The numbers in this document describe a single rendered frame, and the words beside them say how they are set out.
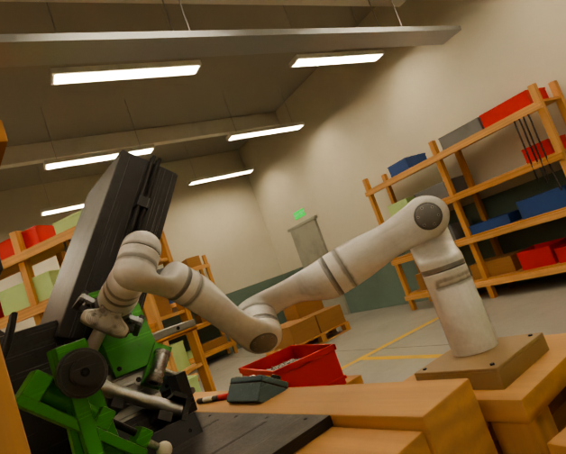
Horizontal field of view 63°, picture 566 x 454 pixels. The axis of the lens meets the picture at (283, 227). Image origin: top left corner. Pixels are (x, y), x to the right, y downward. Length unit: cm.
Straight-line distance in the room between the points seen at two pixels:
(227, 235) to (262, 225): 100
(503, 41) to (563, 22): 70
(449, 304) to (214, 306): 46
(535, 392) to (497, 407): 6
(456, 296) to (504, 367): 16
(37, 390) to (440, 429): 60
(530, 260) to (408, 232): 530
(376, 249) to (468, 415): 34
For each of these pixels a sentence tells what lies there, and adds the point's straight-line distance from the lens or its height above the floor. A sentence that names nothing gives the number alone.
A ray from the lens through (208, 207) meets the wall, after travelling 1120.
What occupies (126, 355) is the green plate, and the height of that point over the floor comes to 111.
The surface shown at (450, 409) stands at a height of 88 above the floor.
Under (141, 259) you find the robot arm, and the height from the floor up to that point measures 126.
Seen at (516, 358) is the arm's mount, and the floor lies 88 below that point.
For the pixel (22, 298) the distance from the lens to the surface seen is 459.
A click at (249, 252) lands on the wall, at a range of 1129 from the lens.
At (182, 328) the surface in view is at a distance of 134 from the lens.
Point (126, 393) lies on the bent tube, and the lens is 109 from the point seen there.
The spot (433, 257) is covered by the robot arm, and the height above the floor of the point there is 109.
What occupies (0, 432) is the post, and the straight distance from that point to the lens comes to 48.
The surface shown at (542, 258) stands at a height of 36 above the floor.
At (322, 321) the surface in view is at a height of 31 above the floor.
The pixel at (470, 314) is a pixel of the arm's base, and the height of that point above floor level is 96.
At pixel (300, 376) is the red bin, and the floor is 87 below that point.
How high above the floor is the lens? 115
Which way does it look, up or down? 6 degrees up
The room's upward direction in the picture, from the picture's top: 20 degrees counter-clockwise
